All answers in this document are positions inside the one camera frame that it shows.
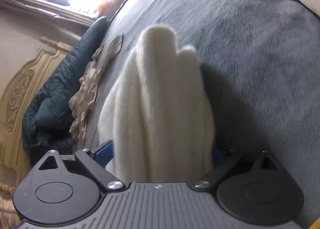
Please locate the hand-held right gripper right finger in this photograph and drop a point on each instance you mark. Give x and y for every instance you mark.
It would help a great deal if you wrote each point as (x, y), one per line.
(217, 157)

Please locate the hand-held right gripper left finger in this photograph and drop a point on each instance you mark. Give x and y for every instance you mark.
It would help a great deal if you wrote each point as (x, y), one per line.
(103, 152)

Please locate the cream fluffy sweater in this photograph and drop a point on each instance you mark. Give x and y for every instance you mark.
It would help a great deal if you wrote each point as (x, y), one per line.
(155, 94)

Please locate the white shirt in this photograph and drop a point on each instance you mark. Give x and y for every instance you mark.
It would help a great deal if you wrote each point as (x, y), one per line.
(86, 86)

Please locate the blue duvet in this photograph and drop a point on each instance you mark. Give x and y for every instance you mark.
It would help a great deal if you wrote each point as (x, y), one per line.
(55, 99)

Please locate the grey bed blanket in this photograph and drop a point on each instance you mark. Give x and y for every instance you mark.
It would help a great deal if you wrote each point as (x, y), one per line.
(250, 68)

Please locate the cream carved headboard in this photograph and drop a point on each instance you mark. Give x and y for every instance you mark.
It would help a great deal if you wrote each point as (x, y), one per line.
(22, 86)

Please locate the orange bag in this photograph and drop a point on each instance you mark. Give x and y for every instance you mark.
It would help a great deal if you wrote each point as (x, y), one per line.
(103, 6)

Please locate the grey curtain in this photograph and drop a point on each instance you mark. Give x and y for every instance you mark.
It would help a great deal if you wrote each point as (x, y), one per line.
(37, 6)

